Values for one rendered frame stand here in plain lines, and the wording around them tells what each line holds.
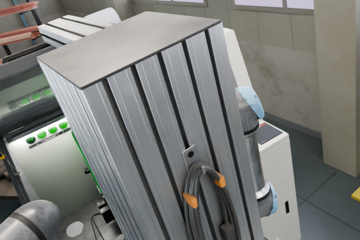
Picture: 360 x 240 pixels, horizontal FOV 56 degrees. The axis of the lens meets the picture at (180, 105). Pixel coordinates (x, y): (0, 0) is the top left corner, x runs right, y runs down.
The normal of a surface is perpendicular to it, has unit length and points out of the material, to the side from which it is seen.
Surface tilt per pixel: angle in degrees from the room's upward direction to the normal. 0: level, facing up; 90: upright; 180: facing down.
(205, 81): 90
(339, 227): 0
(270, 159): 90
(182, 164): 90
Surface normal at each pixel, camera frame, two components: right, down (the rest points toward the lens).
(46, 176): 0.48, 0.32
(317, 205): -0.25, -0.84
